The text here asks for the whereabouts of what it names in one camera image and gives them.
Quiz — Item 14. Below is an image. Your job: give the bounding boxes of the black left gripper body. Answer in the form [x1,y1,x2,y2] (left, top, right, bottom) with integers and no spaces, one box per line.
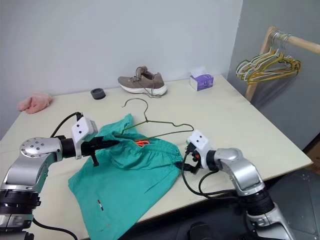
[81,136,106,168]

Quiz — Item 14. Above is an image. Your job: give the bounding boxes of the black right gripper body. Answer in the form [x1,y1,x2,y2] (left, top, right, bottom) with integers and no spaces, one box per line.
[185,142,201,175]

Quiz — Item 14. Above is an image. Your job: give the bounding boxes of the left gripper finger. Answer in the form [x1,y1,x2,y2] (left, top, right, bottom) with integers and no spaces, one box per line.
[100,139,123,146]
[99,142,123,150]

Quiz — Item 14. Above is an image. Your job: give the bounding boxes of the green wire hanger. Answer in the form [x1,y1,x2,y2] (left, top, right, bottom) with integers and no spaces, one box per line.
[120,98,195,141]

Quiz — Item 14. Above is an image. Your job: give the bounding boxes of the green shorts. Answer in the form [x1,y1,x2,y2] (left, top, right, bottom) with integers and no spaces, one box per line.
[67,113,183,240]

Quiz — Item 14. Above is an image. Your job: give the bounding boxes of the dark rounded knob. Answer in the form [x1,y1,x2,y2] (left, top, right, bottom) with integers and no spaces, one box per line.
[189,223,212,240]

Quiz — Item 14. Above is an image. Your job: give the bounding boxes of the brown sneaker white sole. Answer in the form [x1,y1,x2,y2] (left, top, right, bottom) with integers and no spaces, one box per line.
[117,65,168,99]

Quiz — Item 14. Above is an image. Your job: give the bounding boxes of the pink cloth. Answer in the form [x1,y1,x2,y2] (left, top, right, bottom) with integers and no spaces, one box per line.
[17,92,54,115]

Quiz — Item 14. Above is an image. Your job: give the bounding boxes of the purple tissue box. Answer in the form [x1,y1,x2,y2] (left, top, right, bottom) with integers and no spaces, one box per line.
[189,66,215,92]

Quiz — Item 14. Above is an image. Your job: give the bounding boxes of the hangers on rack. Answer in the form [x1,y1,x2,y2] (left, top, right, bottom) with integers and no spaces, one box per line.
[247,32,302,87]

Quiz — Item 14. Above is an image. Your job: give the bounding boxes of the wooden clothes rack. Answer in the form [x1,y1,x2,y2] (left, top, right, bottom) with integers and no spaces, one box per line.
[244,26,320,102]

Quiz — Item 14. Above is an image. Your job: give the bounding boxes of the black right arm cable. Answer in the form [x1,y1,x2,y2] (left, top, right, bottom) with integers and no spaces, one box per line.
[181,149,241,201]

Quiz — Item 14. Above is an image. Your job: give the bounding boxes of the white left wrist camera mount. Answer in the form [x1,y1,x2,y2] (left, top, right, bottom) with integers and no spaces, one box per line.
[70,115,99,160]

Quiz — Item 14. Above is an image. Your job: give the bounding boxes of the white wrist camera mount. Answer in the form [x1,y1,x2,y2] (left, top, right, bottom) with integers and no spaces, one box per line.
[70,115,99,160]
[186,129,214,170]

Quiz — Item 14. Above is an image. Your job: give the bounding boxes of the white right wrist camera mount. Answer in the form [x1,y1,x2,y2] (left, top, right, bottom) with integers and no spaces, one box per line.
[186,129,214,170]

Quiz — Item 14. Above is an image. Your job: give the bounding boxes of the white wire hanger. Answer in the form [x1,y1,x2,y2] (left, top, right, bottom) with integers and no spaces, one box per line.
[235,30,288,76]
[238,31,292,81]

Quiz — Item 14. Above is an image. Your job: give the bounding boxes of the bunch of wire hangers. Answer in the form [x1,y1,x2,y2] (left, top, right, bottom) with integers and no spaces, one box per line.
[246,31,301,85]

